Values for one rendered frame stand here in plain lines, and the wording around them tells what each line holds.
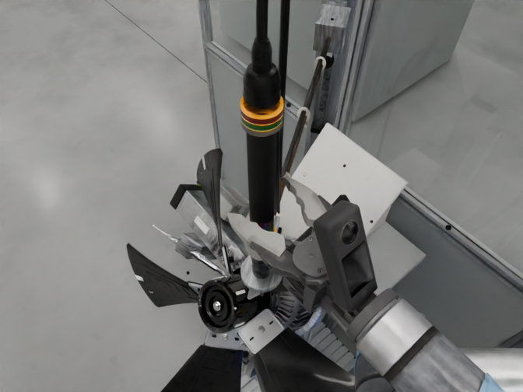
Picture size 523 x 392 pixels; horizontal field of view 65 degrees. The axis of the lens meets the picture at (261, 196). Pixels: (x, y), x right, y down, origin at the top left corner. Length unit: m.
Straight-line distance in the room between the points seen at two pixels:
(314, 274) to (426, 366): 0.14
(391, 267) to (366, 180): 0.49
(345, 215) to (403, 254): 1.10
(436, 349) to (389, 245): 1.06
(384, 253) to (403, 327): 1.04
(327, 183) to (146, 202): 1.78
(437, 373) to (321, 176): 0.72
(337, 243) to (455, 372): 0.16
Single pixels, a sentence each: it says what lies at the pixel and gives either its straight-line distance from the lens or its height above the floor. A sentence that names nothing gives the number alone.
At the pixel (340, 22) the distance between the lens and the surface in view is 1.04.
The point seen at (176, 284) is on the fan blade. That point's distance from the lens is 1.09.
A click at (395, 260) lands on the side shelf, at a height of 0.86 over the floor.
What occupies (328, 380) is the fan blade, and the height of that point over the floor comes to 1.18.
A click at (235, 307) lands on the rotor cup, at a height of 1.25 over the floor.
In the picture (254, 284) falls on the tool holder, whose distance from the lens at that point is 0.69.
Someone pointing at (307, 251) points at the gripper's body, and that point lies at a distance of 0.48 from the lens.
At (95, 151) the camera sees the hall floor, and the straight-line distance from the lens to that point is 3.12.
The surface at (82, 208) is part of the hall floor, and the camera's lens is 2.82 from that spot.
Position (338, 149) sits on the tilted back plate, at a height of 1.33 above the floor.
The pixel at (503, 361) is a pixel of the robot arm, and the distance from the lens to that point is 0.62.
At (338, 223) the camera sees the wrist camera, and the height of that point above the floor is 1.77.
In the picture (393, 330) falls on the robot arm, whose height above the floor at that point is 1.69.
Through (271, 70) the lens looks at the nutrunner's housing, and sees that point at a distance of 0.39.
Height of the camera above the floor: 2.10
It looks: 52 degrees down
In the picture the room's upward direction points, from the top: straight up
